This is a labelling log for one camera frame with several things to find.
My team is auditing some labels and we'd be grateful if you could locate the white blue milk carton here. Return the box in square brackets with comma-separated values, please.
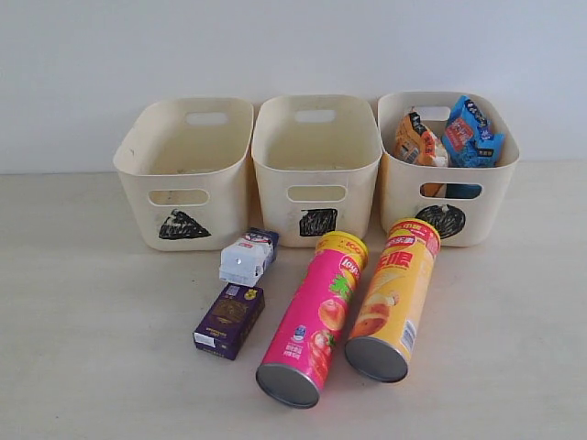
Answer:
[219, 227, 279, 287]

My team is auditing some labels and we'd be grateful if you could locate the orange noodle snack bag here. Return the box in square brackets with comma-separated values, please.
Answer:
[394, 109, 449, 198]

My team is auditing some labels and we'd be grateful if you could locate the blue black snack bag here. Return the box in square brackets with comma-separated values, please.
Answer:
[440, 94, 505, 199]

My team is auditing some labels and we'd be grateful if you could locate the cream bin square mark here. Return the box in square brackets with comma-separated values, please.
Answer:
[251, 94, 382, 248]

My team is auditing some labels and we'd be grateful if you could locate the cream bin triangle mark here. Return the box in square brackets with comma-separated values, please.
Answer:
[113, 97, 254, 251]

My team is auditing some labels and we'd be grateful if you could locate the purple small carton box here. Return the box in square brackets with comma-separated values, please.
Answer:
[193, 283, 265, 360]

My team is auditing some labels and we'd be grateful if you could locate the pink chips can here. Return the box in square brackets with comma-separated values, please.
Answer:
[255, 231, 369, 409]

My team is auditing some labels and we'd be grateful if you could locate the yellow chips can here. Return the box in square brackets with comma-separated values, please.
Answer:
[345, 218, 440, 383]

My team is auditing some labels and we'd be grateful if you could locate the cream bin circle mark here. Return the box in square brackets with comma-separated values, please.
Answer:
[377, 92, 519, 247]

